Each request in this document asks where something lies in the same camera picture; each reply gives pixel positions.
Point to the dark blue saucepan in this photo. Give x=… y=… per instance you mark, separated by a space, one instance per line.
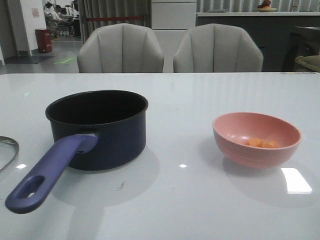
x=92 y=131

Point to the pink bowl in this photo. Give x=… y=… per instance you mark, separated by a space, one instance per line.
x=233 y=130

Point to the orange ham slice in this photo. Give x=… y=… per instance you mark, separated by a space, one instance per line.
x=255 y=142
x=271 y=144

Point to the glass lid with blue knob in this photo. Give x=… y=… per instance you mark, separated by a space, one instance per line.
x=9 y=149

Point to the left grey upholstered chair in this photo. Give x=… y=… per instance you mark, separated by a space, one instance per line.
x=121 y=48

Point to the grey upholstered chair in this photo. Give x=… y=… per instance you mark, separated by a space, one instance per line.
x=121 y=48
x=217 y=48

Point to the right grey upholstered chair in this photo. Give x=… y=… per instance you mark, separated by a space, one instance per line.
x=217 y=48

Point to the white cabinet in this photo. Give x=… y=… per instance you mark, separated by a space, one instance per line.
x=169 y=20

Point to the red barrier belt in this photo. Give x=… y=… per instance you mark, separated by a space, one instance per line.
x=122 y=18

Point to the red bin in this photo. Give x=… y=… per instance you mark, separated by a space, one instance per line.
x=43 y=39

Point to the dark grey counter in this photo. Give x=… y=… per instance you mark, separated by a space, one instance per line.
x=281 y=36

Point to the person in background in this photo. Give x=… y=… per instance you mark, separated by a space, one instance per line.
x=57 y=23

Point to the fruit plate on counter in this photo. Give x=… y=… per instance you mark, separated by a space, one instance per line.
x=265 y=6

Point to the beige cushion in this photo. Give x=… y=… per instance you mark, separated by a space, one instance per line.
x=307 y=63

